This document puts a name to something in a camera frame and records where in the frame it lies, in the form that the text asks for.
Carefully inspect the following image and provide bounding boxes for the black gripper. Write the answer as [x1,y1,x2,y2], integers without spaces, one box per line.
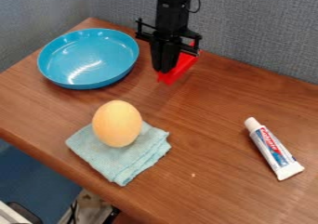
[136,18,204,73]

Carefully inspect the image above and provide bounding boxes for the red plastic block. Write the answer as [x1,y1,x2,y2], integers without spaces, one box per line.
[156,40,202,86]

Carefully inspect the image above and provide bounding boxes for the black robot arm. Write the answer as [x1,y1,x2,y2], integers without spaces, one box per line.
[136,0,204,73]

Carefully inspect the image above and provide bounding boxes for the blue plate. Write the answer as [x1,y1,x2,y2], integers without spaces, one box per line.
[38,28,140,90]

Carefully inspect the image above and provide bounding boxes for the orange egg-shaped object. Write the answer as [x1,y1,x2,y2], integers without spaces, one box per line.
[93,100,144,148]

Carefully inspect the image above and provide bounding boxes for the white object bottom corner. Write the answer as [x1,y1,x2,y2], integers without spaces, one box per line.
[0,201,43,224]

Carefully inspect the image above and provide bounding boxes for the light blue folded cloth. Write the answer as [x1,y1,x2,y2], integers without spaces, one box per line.
[66,122,172,187]

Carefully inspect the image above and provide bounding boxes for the white toothpaste tube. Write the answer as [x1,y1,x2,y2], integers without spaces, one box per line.
[245,117,305,181]

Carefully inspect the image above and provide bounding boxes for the grey bag under table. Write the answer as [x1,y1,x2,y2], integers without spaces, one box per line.
[58,189,122,224]

